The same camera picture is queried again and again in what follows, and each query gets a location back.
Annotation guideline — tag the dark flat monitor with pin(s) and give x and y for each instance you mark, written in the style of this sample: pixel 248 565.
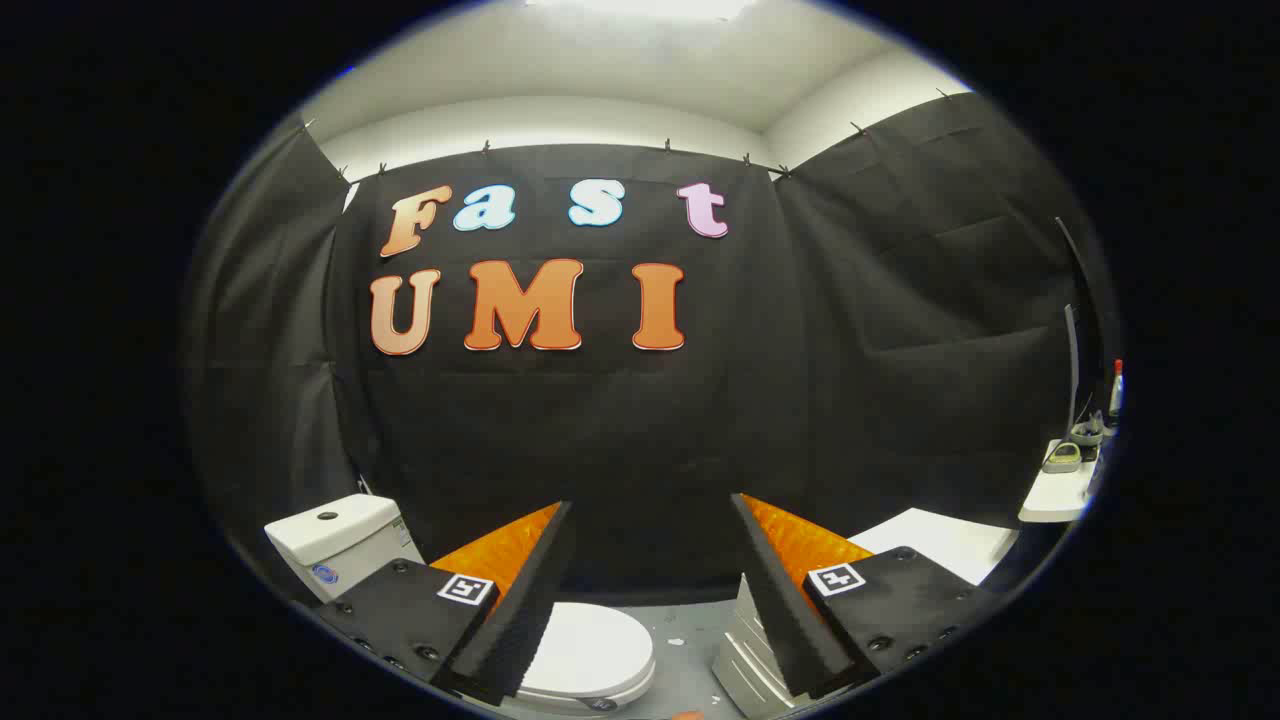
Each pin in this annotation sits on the dark flat monitor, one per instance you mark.
pixel 1072 370

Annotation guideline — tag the black backdrop cloth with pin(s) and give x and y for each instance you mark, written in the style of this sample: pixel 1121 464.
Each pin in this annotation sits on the black backdrop cloth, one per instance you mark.
pixel 620 430

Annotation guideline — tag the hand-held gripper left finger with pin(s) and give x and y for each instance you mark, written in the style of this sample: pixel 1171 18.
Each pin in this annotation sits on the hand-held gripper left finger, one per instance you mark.
pixel 525 600

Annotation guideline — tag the white toilet tank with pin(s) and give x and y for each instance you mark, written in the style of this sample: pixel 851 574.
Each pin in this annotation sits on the white toilet tank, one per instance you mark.
pixel 335 540

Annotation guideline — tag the red capped bottle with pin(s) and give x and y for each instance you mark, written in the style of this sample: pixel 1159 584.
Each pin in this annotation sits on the red capped bottle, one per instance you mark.
pixel 1116 395

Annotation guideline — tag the white side table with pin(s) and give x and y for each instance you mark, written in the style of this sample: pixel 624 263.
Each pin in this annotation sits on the white side table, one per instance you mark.
pixel 1055 495

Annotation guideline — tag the white drawer cabinet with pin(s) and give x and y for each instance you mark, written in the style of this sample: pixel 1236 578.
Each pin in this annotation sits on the white drawer cabinet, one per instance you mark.
pixel 945 540

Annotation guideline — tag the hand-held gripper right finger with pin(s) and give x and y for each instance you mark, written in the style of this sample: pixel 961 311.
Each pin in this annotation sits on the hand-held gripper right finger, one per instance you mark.
pixel 780 600

